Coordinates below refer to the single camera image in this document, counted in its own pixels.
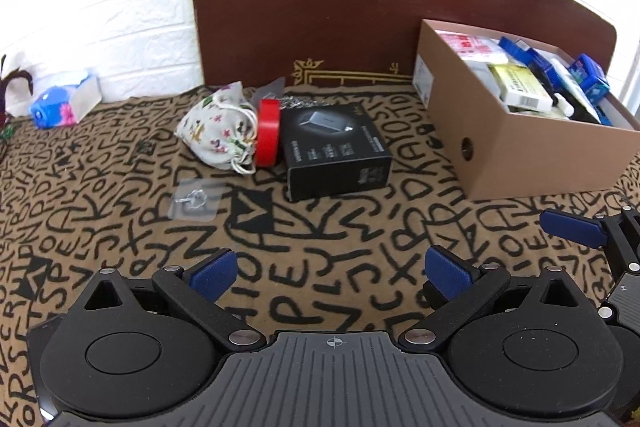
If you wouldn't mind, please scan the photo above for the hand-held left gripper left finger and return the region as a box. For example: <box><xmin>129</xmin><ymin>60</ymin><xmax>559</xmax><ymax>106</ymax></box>
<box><xmin>80</xmin><ymin>248</ymin><xmax>266</xmax><ymax>351</ymax></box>

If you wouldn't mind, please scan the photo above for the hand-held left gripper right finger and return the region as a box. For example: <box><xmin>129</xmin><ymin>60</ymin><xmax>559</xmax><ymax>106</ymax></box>
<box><xmin>398</xmin><ymin>244</ymin><xmax>593</xmax><ymax>353</ymax></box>

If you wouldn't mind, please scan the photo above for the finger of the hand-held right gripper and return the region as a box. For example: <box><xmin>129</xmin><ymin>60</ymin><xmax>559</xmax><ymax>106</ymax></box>
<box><xmin>539</xmin><ymin>206</ymin><xmax>640</xmax><ymax>275</ymax></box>

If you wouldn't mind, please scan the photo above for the brown cardboard box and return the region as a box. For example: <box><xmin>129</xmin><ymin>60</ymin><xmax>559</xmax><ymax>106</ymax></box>
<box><xmin>412</xmin><ymin>19</ymin><xmax>640</xmax><ymax>201</ymax></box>

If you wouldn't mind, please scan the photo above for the blue and white tube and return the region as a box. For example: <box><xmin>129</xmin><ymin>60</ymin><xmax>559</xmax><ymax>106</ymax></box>
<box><xmin>547</xmin><ymin>59</ymin><xmax>613</xmax><ymax>125</ymax></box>

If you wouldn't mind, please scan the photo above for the blue mint box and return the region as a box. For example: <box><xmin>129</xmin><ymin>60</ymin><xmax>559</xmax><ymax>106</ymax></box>
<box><xmin>567</xmin><ymin>54</ymin><xmax>612</xmax><ymax>104</ymax></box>

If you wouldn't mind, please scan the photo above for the pack of clear zip bags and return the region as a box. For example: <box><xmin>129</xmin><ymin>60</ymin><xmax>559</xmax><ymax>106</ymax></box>
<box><xmin>440</xmin><ymin>32</ymin><xmax>508</xmax><ymax>72</ymax></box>

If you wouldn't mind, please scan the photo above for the clear adhesive hook pack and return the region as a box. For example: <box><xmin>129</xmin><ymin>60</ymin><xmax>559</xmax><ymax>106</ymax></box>
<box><xmin>169</xmin><ymin>179</ymin><xmax>222</xmax><ymax>222</ymax></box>

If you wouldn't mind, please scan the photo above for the small white bottle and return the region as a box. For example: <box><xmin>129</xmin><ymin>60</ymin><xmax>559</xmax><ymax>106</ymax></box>
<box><xmin>552</xmin><ymin>92</ymin><xmax>576</xmax><ymax>118</ymax></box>

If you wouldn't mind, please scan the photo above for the yellow medicine box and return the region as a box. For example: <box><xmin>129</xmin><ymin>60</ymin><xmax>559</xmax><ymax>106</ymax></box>
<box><xmin>487</xmin><ymin>64</ymin><xmax>555</xmax><ymax>112</ymax></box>

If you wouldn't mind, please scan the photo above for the red tape roll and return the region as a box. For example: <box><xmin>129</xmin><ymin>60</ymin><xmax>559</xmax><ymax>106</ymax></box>
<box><xmin>255</xmin><ymin>98</ymin><xmax>282</xmax><ymax>168</ymax></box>

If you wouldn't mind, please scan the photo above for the black product box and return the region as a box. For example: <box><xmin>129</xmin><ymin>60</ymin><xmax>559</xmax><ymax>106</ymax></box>
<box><xmin>280</xmin><ymin>103</ymin><xmax>393</xmax><ymax>202</ymax></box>

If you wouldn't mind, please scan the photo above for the clear plastic packet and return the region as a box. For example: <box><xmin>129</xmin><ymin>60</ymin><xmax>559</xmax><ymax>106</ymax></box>
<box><xmin>252</xmin><ymin>77</ymin><xmax>287</xmax><ymax>102</ymax></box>

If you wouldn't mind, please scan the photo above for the blue tissue pack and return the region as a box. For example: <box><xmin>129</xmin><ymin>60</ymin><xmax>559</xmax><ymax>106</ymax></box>
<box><xmin>29</xmin><ymin>69</ymin><xmax>101</xmax><ymax>128</ymax></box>

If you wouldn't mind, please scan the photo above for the dark red feather duster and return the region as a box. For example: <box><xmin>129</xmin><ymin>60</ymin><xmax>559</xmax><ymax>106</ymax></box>
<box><xmin>0</xmin><ymin>54</ymin><xmax>35</xmax><ymax>118</ymax></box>

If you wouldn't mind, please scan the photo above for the brown wooden headboard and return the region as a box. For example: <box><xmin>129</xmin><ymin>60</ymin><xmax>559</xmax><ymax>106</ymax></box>
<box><xmin>191</xmin><ymin>0</ymin><xmax>617</xmax><ymax>95</ymax></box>

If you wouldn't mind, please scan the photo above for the floral drawstring pouch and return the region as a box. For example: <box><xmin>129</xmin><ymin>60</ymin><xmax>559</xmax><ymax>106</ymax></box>
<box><xmin>174</xmin><ymin>82</ymin><xmax>261</xmax><ymax>175</ymax></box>

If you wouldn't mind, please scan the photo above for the metal chain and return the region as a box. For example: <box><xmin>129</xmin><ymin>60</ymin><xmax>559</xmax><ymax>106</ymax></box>
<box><xmin>277</xmin><ymin>94</ymin><xmax>321</xmax><ymax>110</ymax></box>

